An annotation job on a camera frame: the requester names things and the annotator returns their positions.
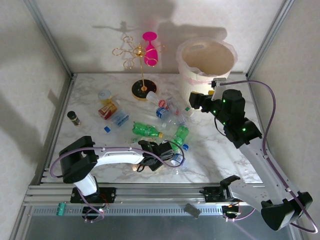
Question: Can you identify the clear bottle blue label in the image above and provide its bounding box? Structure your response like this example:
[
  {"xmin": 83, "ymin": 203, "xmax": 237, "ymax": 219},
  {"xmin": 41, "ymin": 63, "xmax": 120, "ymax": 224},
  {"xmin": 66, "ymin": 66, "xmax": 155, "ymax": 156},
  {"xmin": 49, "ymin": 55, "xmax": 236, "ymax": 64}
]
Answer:
[
  {"xmin": 169, "ymin": 143, "xmax": 190, "ymax": 176},
  {"xmin": 155, "ymin": 106, "xmax": 187, "ymax": 130}
]

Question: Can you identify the green bottle yellow cap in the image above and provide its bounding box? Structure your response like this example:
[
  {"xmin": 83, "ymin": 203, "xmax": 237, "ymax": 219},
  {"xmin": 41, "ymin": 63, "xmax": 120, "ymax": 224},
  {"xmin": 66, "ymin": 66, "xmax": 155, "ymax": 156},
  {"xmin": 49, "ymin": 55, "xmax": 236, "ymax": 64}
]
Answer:
[
  {"xmin": 131, "ymin": 121, "xmax": 165, "ymax": 139},
  {"xmin": 169, "ymin": 124, "xmax": 190, "ymax": 153}
]

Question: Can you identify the clear bottle white green label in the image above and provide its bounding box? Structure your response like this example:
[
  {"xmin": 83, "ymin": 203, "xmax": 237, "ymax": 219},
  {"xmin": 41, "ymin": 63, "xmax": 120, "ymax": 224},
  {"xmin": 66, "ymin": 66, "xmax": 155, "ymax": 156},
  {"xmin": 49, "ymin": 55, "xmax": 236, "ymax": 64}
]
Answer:
[{"xmin": 127, "ymin": 136, "xmax": 151, "ymax": 145}]

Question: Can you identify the crushed clear plastic bottle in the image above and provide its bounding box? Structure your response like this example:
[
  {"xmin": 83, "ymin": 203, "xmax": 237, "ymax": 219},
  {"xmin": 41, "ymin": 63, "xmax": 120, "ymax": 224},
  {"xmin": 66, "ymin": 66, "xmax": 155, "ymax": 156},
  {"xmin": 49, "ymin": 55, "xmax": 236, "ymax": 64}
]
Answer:
[{"xmin": 166, "ymin": 96, "xmax": 188, "ymax": 126}]

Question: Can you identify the clear bottle red label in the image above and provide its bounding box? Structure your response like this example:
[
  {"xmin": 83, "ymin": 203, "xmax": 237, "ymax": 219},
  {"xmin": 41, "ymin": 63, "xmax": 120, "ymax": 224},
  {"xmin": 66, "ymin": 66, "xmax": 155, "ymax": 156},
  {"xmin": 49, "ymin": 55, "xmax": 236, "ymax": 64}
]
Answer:
[{"xmin": 146, "ymin": 90, "xmax": 173, "ymax": 109}]

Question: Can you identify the crushed bottle blue print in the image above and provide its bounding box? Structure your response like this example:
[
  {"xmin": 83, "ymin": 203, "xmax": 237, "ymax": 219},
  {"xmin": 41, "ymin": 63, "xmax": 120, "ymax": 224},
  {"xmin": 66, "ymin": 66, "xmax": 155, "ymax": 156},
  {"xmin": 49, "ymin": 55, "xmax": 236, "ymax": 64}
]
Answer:
[{"xmin": 111, "ymin": 99, "xmax": 131, "ymax": 129}]

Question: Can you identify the red yellow snack pack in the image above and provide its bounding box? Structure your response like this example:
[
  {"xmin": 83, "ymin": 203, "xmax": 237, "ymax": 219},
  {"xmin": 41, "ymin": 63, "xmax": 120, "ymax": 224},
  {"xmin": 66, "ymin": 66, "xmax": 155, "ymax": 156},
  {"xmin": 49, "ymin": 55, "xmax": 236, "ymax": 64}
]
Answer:
[{"xmin": 97, "ymin": 102, "xmax": 118, "ymax": 119}]

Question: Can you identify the white plastic bin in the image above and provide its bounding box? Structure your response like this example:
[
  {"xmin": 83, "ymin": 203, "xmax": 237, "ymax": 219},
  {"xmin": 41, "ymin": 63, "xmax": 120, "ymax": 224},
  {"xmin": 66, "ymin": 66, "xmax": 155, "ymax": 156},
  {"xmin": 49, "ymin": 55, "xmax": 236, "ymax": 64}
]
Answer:
[{"xmin": 175, "ymin": 36, "xmax": 238, "ymax": 107}]

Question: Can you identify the small black clip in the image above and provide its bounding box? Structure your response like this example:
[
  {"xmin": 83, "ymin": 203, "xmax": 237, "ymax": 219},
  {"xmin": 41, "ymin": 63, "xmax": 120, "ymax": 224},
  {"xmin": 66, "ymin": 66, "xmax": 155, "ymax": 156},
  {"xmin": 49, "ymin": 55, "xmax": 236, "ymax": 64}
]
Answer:
[{"xmin": 183, "ymin": 203, "xmax": 202, "ymax": 219}]

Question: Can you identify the pink wine glass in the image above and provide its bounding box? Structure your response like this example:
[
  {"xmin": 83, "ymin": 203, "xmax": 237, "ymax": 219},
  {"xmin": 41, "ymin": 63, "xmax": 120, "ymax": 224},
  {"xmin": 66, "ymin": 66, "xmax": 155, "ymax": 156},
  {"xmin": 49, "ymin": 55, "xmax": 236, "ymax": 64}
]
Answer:
[{"xmin": 142, "ymin": 31, "xmax": 160, "ymax": 68}]

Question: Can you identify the yellow can silver lid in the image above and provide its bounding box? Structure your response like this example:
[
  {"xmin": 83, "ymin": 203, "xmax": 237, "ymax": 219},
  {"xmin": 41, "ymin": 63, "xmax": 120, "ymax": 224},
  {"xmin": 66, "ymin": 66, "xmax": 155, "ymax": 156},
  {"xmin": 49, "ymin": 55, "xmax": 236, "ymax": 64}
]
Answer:
[{"xmin": 97, "ymin": 89, "xmax": 113, "ymax": 105}]

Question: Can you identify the steel base sheet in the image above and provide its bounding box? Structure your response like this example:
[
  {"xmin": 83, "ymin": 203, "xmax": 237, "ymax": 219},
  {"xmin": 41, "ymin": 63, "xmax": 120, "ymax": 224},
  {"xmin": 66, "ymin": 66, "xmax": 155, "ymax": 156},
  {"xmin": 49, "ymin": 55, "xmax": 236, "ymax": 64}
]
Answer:
[{"xmin": 23, "ymin": 204, "xmax": 305, "ymax": 240}]

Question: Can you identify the black spice jar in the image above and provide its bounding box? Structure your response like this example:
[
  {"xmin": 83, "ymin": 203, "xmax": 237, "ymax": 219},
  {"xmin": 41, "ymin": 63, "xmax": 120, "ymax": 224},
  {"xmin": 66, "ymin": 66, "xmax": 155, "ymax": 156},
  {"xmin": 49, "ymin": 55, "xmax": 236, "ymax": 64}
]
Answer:
[{"xmin": 66, "ymin": 110, "xmax": 82, "ymax": 127}]

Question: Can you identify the aluminium table side rail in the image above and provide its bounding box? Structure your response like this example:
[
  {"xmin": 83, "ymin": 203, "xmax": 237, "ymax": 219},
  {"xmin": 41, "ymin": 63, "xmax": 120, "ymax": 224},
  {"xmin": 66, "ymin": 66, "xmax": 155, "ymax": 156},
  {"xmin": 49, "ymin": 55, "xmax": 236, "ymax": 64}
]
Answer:
[
  {"xmin": 246, "ymin": 72, "xmax": 263, "ymax": 133},
  {"xmin": 41, "ymin": 73, "xmax": 77, "ymax": 185}
]

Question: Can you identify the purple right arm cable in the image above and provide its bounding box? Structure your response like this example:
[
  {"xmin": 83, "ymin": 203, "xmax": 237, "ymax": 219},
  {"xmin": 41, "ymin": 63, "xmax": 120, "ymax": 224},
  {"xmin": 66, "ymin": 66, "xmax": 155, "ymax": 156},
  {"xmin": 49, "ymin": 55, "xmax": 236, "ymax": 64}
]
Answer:
[{"xmin": 217, "ymin": 80, "xmax": 320, "ymax": 235}]

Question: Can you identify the aluminium mounting rail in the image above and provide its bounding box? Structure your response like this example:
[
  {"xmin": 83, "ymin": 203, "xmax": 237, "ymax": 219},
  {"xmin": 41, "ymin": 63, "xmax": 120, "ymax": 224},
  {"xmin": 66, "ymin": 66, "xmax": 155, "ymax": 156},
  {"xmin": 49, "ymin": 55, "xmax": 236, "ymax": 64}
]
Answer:
[{"xmin": 22, "ymin": 183, "xmax": 293, "ymax": 208}]

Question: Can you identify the gold wire glass rack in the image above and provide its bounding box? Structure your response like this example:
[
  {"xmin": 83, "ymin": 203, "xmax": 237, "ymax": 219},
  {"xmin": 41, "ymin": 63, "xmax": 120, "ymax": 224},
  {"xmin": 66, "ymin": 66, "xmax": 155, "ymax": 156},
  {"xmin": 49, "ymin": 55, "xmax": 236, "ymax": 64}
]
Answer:
[{"xmin": 111, "ymin": 36, "xmax": 168, "ymax": 102}]

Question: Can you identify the perforated cable tray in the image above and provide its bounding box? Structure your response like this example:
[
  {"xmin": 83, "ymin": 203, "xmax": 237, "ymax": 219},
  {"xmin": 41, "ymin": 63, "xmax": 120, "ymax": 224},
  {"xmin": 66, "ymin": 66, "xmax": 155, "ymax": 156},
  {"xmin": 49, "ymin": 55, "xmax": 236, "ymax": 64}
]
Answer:
[{"xmin": 32, "ymin": 204, "xmax": 226, "ymax": 217}]

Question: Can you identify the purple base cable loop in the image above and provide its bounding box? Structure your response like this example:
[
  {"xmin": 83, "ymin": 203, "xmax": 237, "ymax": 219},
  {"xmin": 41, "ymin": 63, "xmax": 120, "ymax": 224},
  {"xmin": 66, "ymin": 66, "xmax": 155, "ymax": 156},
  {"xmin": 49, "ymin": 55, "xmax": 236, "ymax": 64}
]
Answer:
[
  {"xmin": 222, "ymin": 199, "xmax": 259, "ymax": 222},
  {"xmin": 83, "ymin": 199, "xmax": 111, "ymax": 223}
]

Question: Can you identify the aluminium frame post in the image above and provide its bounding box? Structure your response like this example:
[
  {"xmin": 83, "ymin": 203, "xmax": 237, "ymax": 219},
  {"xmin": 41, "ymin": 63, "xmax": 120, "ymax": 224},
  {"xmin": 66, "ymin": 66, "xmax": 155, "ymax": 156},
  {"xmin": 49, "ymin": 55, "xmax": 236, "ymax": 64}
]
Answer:
[
  {"xmin": 23, "ymin": 0, "xmax": 75, "ymax": 77},
  {"xmin": 245, "ymin": 0, "xmax": 296, "ymax": 79}
]

